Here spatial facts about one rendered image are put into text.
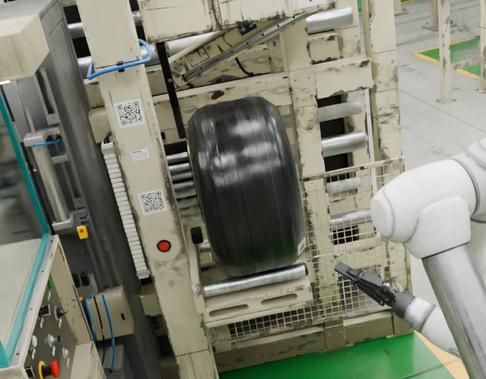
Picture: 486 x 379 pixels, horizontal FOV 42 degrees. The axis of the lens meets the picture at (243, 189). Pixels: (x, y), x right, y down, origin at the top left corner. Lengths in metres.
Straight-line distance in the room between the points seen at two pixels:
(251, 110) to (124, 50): 0.41
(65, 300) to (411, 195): 1.07
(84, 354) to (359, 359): 1.50
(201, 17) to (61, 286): 0.92
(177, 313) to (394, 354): 1.26
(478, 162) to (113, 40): 1.01
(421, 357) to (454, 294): 1.76
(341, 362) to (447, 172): 1.85
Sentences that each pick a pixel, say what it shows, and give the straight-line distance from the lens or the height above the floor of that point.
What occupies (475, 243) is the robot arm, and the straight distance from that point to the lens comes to 1.55.
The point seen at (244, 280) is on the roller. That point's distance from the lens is 2.05.
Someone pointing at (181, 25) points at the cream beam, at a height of 1.68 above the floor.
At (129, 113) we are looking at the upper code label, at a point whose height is 1.51.
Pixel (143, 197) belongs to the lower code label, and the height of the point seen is 1.24.
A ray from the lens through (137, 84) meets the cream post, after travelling 1.85.
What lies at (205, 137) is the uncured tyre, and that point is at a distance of 1.85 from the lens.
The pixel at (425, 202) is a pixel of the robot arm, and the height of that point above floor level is 1.43.
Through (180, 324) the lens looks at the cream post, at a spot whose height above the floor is 0.75.
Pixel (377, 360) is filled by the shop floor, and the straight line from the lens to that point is 3.08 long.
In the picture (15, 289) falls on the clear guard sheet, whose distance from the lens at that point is 1.52.
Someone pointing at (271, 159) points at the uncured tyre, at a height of 1.34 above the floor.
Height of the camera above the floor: 2.05
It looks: 26 degrees down
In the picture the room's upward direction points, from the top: 11 degrees counter-clockwise
